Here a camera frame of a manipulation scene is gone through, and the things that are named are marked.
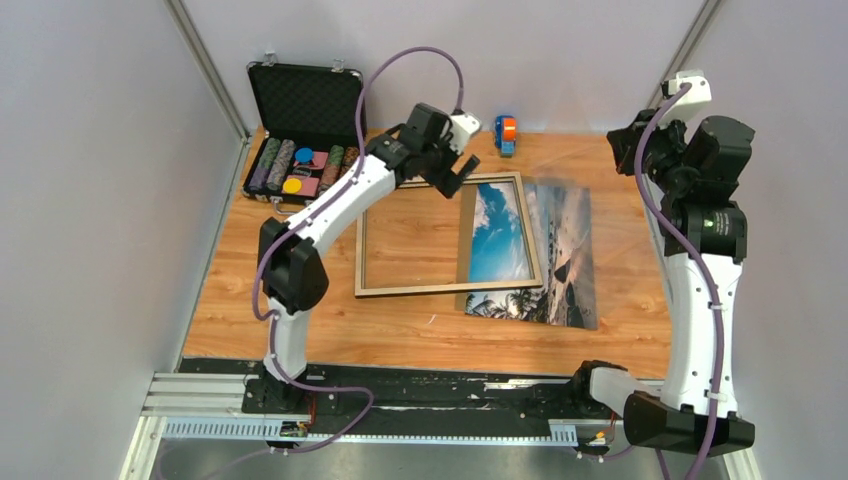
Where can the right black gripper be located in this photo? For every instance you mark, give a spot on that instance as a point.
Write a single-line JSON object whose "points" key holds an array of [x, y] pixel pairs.
{"points": [[624, 142]]}

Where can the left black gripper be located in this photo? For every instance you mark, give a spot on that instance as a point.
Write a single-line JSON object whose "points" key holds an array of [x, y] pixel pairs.
{"points": [[448, 182]]}

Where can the wooden picture frame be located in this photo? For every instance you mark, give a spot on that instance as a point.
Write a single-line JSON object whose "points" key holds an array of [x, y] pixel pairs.
{"points": [[450, 286]]}

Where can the beach landscape photo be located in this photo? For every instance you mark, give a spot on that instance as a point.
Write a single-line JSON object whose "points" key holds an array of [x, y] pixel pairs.
{"points": [[580, 308]]}

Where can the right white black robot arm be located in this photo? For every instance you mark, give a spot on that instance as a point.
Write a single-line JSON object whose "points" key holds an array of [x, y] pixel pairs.
{"points": [[702, 251]]}

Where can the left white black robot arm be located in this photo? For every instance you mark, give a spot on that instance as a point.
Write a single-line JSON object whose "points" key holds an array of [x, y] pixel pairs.
{"points": [[290, 269]]}

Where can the blue orange tape dispenser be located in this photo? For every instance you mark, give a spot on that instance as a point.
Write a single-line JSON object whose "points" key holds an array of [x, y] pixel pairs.
{"points": [[505, 135]]}

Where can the blue poker chip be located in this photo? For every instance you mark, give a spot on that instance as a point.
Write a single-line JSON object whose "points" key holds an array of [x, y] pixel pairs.
{"points": [[304, 155]]}

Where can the black poker chip case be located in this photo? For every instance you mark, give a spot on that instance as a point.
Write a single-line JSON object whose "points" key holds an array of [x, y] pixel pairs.
{"points": [[302, 106]]}

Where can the yellow poker chip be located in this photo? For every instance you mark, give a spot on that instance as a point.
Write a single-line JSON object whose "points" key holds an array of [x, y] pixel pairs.
{"points": [[292, 185]]}

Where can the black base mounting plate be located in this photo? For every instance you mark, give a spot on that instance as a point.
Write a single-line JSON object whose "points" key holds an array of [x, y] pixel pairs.
{"points": [[416, 402]]}

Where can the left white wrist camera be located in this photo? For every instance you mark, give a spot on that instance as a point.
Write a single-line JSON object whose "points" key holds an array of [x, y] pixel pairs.
{"points": [[463, 127]]}

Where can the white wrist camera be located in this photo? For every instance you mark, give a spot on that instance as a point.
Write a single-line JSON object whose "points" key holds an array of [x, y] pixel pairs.
{"points": [[463, 127], [697, 96]]}

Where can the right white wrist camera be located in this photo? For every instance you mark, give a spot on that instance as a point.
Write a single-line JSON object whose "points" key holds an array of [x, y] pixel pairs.
{"points": [[697, 96]]}

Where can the aluminium rail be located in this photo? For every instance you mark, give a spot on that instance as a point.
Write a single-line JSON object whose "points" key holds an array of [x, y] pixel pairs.
{"points": [[212, 403]]}

